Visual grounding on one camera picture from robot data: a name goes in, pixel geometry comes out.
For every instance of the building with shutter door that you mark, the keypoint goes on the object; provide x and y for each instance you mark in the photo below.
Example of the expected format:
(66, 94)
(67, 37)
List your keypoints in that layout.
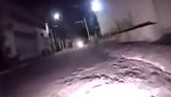
(21, 39)

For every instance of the tall pale wall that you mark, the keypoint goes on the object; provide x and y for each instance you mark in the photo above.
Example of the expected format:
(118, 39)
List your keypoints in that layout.
(140, 7)

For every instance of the grey asphalt road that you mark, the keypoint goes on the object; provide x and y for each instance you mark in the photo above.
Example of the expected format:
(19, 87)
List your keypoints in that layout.
(78, 76)

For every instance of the street lamp pole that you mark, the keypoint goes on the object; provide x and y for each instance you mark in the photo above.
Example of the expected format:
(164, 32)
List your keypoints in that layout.
(53, 33)
(86, 27)

